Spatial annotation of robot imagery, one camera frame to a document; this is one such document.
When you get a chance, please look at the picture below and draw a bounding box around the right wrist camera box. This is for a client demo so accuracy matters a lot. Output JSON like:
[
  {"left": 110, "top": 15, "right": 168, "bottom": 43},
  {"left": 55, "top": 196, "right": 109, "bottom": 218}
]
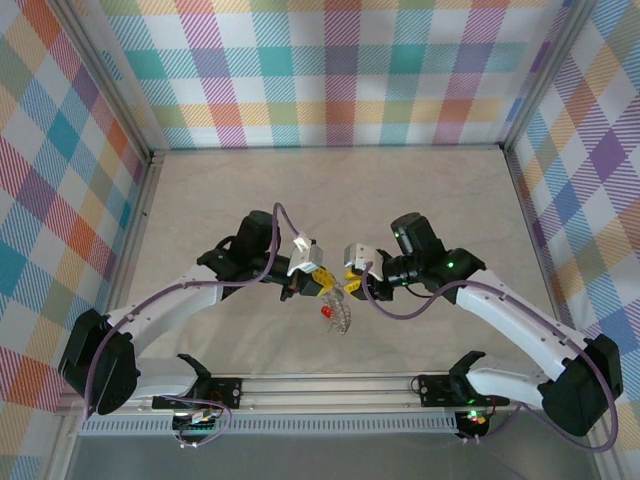
[{"left": 340, "top": 241, "right": 377, "bottom": 272}]

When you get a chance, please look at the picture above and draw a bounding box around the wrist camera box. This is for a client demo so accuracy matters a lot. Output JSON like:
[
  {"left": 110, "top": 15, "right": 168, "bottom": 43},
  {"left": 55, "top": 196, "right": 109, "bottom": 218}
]
[
  {"left": 340, "top": 241, "right": 377, "bottom": 272},
  {"left": 286, "top": 238, "right": 324, "bottom": 276}
]

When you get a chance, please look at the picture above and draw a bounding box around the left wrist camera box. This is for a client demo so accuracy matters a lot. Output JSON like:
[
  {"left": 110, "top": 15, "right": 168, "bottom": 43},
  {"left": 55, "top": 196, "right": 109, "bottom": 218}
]
[{"left": 286, "top": 238, "right": 324, "bottom": 276}]

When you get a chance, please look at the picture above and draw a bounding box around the aluminium mounting rail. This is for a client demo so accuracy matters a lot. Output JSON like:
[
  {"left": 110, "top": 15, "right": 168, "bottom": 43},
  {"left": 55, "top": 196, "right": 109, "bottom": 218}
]
[{"left": 53, "top": 368, "right": 607, "bottom": 417}]

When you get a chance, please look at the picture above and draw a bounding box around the aluminium side rail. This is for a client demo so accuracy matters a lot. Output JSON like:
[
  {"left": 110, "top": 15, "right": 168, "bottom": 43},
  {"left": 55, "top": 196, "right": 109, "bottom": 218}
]
[
  {"left": 88, "top": 149, "right": 167, "bottom": 376},
  {"left": 503, "top": 147, "right": 581, "bottom": 371}
]

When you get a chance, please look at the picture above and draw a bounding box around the aluminium back rail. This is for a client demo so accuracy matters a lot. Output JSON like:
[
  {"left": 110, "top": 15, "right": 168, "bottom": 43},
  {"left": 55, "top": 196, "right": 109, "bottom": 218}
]
[{"left": 149, "top": 143, "right": 507, "bottom": 155}]

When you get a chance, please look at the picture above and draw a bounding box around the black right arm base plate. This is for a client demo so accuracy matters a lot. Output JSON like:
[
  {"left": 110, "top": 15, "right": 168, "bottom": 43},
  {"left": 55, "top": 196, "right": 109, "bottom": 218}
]
[{"left": 416, "top": 372, "right": 512, "bottom": 408}]

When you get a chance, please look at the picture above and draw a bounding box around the grey slotted cable duct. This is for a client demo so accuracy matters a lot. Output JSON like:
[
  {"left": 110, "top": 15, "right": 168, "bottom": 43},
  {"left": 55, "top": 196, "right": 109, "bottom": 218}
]
[{"left": 77, "top": 412, "right": 462, "bottom": 437}]

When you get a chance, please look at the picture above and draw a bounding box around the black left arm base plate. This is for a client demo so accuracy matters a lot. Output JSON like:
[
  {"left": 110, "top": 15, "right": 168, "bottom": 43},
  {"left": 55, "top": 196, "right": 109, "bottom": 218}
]
[{"left": 151, "top": 377, "right": 244, "bottom": 412}]

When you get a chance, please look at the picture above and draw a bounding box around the aluminium frame post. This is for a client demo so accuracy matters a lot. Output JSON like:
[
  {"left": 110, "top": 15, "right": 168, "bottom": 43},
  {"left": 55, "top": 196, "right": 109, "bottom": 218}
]
[
  {"left": 498, "top": 0, "right": 601, "bottom": 152},
  {"left": 52, "top": 0, "right": 157, "bottom": 162}
]

